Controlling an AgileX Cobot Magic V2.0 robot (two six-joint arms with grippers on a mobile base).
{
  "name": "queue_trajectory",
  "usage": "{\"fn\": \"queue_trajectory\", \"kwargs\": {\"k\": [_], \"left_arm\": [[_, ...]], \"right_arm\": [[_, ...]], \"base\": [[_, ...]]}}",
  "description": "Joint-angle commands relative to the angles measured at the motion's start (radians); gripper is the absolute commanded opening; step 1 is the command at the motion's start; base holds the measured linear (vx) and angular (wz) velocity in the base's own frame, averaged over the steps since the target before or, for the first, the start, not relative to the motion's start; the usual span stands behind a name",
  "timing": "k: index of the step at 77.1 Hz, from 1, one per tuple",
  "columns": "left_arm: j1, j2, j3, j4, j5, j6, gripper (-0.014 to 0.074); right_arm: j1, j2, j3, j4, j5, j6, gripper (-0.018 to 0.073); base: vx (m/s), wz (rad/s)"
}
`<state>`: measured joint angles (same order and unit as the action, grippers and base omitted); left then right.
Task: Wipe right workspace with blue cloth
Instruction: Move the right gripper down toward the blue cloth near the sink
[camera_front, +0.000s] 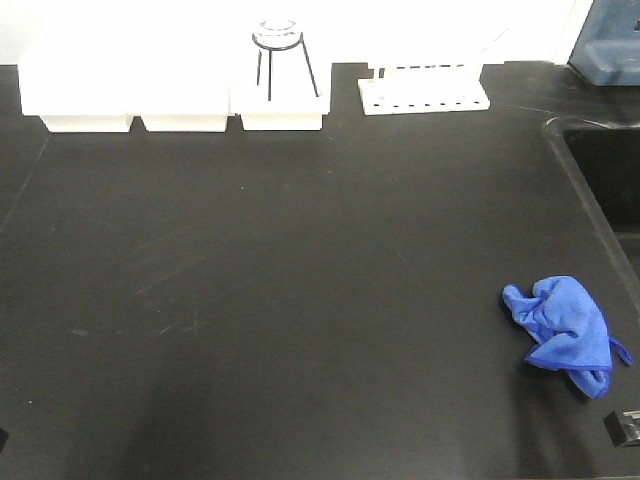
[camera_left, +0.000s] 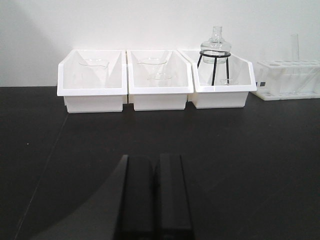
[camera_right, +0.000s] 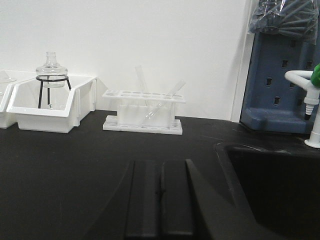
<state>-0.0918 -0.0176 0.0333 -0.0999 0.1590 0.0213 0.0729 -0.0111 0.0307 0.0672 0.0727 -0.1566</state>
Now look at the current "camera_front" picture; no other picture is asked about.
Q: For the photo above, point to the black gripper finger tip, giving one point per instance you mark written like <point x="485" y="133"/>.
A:
<point x="623" y="428"/>
<point x="3" y="439"/>

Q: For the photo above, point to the blue microfiber cloth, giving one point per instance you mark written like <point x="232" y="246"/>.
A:
<point x="570" y="332"/>

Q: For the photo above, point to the black lab sink basin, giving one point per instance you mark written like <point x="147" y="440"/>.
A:
<point x="601" y="160"/>

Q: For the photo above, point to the large white plastic tray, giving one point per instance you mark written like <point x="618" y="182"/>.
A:
<point x="92" y="83"/>

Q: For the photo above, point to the blue grey lab device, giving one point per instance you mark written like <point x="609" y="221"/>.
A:
<point x="606" y="53"/>

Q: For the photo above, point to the white test tube rack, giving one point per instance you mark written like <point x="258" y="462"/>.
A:
<point x="423" y="81"/>

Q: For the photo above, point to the small white plastic tray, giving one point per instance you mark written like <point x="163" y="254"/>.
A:
<point x="294" y="106"/>

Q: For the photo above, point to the clear glass dish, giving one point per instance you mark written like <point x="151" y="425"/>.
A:
<point x="277" y="35"/>

